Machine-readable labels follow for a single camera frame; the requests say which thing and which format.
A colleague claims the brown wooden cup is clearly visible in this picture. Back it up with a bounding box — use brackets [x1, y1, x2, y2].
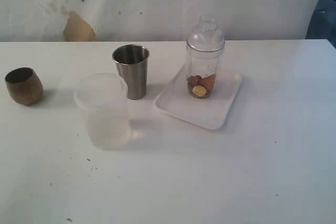
[5, 67, 44, 105]

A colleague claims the clear dome shaker lid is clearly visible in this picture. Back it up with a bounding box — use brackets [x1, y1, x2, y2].
[186, 15, 225, 52]

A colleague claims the translucent plastic container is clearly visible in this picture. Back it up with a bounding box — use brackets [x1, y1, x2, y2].
[73, 72, 131, 151]

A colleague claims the clear plastic shaker cup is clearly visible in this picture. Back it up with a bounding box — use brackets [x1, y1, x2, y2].
[185, 45, 224, 89]

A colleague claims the white rectangular tray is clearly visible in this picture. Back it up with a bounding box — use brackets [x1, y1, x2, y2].
[153, 66, 243, 130]

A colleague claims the stainless steel cup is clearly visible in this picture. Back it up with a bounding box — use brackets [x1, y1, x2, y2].
[112, 44, 150, 100]

